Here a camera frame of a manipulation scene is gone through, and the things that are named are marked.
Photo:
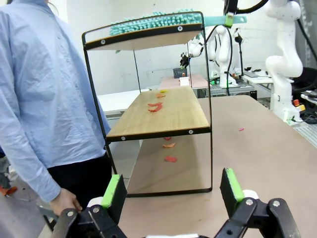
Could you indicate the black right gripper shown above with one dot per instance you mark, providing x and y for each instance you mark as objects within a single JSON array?
[{"x": 230, "y": 6}]

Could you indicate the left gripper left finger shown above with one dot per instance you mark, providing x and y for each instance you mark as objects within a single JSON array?
[{"x": 116, "y": 198}]

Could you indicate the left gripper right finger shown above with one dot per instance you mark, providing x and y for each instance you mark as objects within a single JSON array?
[{"x": 230, "y": 193}]

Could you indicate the teal chenille duster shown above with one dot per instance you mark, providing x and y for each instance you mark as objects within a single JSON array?
[{"x": 153, "y": 23}]

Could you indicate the person right forearm blue sleeve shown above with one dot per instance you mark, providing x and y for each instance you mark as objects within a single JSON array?
[{"x": 27, "y": 161}]

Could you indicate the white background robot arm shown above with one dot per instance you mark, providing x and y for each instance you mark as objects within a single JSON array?
[
  {"x": 195, "y": 48},
  {"x": 224, "y": 54}
]

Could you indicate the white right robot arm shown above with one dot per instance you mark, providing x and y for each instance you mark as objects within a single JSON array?
[{"x": 282, "y": 67}]

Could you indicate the person right hand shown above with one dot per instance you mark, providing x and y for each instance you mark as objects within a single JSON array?
[{"x": 63, "y": 200}]

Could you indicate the red paper scrap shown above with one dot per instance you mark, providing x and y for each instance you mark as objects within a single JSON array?
[
  {"x": 155, "y": 104},
  {"x": 167, "y": 138},
  {"x": 171, "y": 159},
  {"x": 155, "y": 109}
]

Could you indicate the pink top table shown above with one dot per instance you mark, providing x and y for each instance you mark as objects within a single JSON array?
[{"x": 195, "y": 81}]

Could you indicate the orange paper scrap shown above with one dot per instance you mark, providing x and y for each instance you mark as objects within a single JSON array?
[
  {"x": 160, "y": 95},
  {"x": 169, "y": 145}
]

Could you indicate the dark plastic basket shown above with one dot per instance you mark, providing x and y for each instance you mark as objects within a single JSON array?
[{"x": 177, "y": 73}]

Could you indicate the small white box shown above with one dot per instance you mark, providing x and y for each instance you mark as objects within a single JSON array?
[{"x": 184, "y": 82}]

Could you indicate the white side table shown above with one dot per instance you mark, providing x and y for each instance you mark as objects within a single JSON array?
[{"x": 116, "y": 101}]

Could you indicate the white power box green light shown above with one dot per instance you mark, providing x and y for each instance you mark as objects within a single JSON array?
[{"x": 289, "y": 115}]

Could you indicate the red yellow emergency stop button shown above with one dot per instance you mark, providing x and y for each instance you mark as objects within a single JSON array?
[{"x": 298, "y": 106}]

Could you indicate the person in blue shirt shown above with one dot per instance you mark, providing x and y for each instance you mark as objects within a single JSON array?
[{"x": 49, "y": 74}]

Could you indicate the black frame wooden shelf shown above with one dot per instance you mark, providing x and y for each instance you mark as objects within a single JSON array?
[{"x": 168, "y": 116}]

